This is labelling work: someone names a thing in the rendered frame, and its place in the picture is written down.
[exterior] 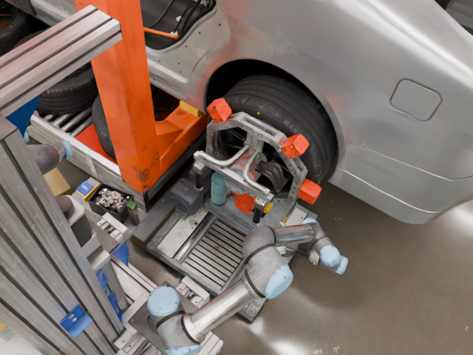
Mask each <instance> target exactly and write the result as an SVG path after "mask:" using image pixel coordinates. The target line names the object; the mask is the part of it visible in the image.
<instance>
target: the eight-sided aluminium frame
mask: <svg viewBox="0 0 473 355"><path fill-rule="evenodd" d="M233 127H240V128H241V129H243V130H245V131H247V132H250V133H251V134H253V135H254V136H256V137H258V138H261V139H262V140H263V141H265V142H267V143H268V144H271V145H272V146H273V147H274V148H275V149H276V151H277V153H278V154H279V155H280V157H281V158H282V160H283V162H284V163H285V164H286V166H287V168H288V169H289V170H290V172H291V174H292V175H293V177H294V180H293V182H292V185H291V189H290V190H281V191H280V192H279V194H278V195H276V194H275V193H273V195H274V199H273V200H272V202H271V203H269V204H293V203H294V202H295V201H296V200H297V198H298V197H297V194H298V190H299V188H300V186H301V185H302V184H303V182H304V181H305V177H306V175H307V174H308V170H307V169H306V166H305V165H304V164H303V162H302V161H301V159H300V158H299V156H297V157H294V158H288V157H287V155H286V154H285V153H284V152H283V151H282V150H281V148H282V146H283V145H284V143H285V142H286V141H287V140H288V138H287V137H286V136H285V134H283V133H282V132H280V131H278V130H276V129H274V128H273V127H270V126H269V125H266V124H264V123H263V122H261V121H259V120H257V119H255V118H254V117H252V116H250V115H249V114H248V113H244V112H238V113H235V114H232V115H231V116H230V117H228V119H226V121H225V122H221V123H215V121H214V120H212V121H211V122H210V123H209V124H208V125H207V129H206V130H207V133H206V153H207V154H208V155H210V156H212V157H213V158H216V159H217V160H220V161H226V160H227V159H226V158H225V156H224V154H223V153H222V152H221V151H220V149H219V147H218V146H219V134H220V130H226V129H229V128H233ZM246 194H247V195H249V196H250V197H253V198H254V199H256V198H257V195H255V194H254V193H252V192H250V191H248V190H247V192H246Z"/></svg>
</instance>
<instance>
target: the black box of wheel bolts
mask: <svg viewBox="0 0 473 355"><path fill-rule="evenodd" d="M130 201H133V202H134V195H131V194H129V193H127V192H124V191H122V190H121V189H118V188H116V187H113V186H111V185H109V184H106V183H104V182H102V183H101V184H100V185H99V186H98V187H97V189H96V190H95V192H94V193H93V194H92V195H91V197H90V198H89V200H88V201H87V202H89V205H90V208H91V210H92V212H95V213H97V214H99V215H100V216H104V215H105V214H106V213H109V214H110V215H112V217H114V218H115V219H116V220H118V221H119V222H120V223H122V224H124V223H125V221H126V220H127V218H128V217H129V213H128V209H127V204H128V203H129V202H130Z"/></svg>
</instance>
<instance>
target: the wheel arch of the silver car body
mask: <svg viewBox="0 0 473 355"><path fill-rule="evenodd" d="M272 65H274V66H273V68H272V70H271V71H270V73H269V75H272V76H275V77H280V78H281V76H282V74H283V73H285V72H288V73H290V72H289V71H287V70H285V69H283V68H282V67H280V66H277V65H275V64H273V63H271V62H268V61H264V60H260V59H256V58H234V59H231V60H228V61H225V62H224V63H221V64H220V65H219V66H217V67H216V68H215V69H214V70H213V71H212V72H211V73H210V75H209V76H208V78H207V80H206V82H205V84H204V87H203V94H202V107H203V112H204V114H207V110H206V108H207V107H208V106H209V105H210V104H211V103H212V102H213V101H214V100H216V99H220V98H222V97H223V96H224V95H225V94H226V93H227V92H228V91H229V90H230V89H231V88H232V87H233V86H234V85H235V84H236V83H237V82H239V81H240V80H242V79H244V78H245V77H249V76H252V75H266V74H267V72H268V70H269V69H270V67H271V66H272ZM290 74H291V76H292V80H291V82H292V83H294V84H295V85H297V86H299V87H301V89H304V90H305V91H306V92H307V93H309V94H310V95H311V96H312V97H313V98H315V99H316V100H317V102H318V103H320V105H321V106H322V107H323V109H324V110H325V111H326V112H327V114H328V116H329V117H330V115H329V113H328V111H327V110H326V108H325V107H324V105H323V103H322V102H321V101H320V100H319V98H318V97H317V96H316V95H315V93H314V92H313V91H312V90H311V89H310V88H309V87H308V86H307V85H306V84H305V83H304V82H302V81H301V80H300V79H298V78H297V77H296V76H295V75H293V74H292V73H290ZM330 119H331V117H330ZM331 122H332V124H333V126H334V123H333V121H332V119H331ZM334 129H335V132H336V128H335V126H334ZM336 137H337V142H338V148H339V155H338V161H337V165H336V168H335V169H334V171H333V173H332V174H331V175H330V177H329V179H328V180H327V182H330V181H331V180H332V178H333V177H334V176H335V174H336V171H337V168H338V167H339V159H340V146H339V138H338V135H337V132H336Z"/></svg>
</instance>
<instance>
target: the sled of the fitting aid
mask: <svg viewBox="0 0 473 355"><path fill-rule="evenodd" d="M210 200H211V195H210V196H209V197H208V198H207V200H206V201H205V202H204V209H206V210H208V211H210V212H211V213H213V214H214V215H216V216H217V217H219V218H221V219H223V220H224V221H225V222H227V223H229V224H230V225H232V226H234V227H235V228H237V229H238V230H240V231H242V232H243V233H245V234H248V233H249V232H250V231H252V229H254V228H255V227H253V226H252V225H250V224H248V223H247V222H246V221H244V220H242V219H240V218H239V217H237V216H235V215H234V214H233V213H230V212H229V211H227V210H226V209H224V208H220V209H216V208H213V207H212V206H211V204H210ZM297 203H298V202H297V201H295V203H294V205H293V206H292V208H291V210H290V211H289V212H288V213H287V215H286V217H285V218H284V220H283V221H282V222H283V223H286V222H287V220H288V219H289V217H290V216H291V214H292V213H293V212H294V210H295V208H296V205H297Z"/></svg>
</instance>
